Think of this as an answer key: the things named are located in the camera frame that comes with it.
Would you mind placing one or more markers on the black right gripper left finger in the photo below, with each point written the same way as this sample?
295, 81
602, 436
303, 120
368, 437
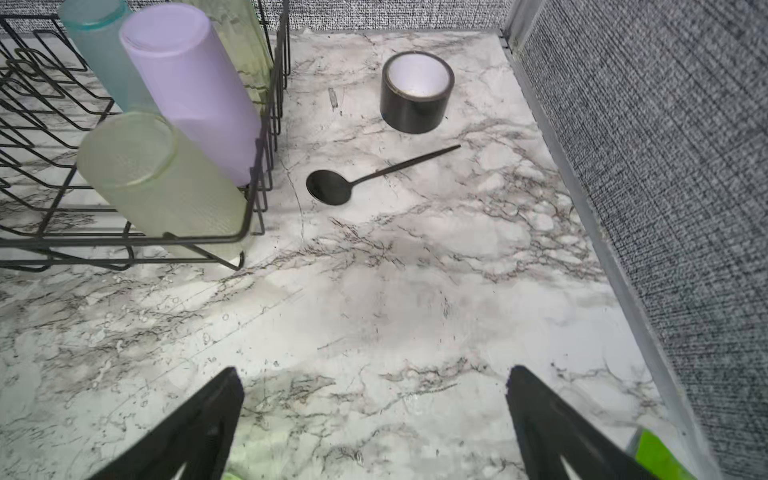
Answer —
193, 442

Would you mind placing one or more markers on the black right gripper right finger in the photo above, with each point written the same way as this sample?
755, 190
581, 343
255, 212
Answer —
552, 436

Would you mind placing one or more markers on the pale yellow-green frosted cup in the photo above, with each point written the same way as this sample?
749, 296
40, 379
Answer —
158, 179

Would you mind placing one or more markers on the black wire dish rack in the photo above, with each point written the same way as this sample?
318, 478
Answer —
50, 215

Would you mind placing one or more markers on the lilac plastic cup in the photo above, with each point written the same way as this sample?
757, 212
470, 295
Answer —
193, 82

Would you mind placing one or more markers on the tall light green cup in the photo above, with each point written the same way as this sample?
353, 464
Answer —
240, 32

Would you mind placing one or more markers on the teal frosted cup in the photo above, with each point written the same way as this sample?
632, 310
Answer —
94, 26

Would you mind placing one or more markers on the black spoon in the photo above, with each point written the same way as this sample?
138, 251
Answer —
331, 188

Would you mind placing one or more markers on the black tape roll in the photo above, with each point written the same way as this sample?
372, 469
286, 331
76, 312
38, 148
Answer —
415, 90

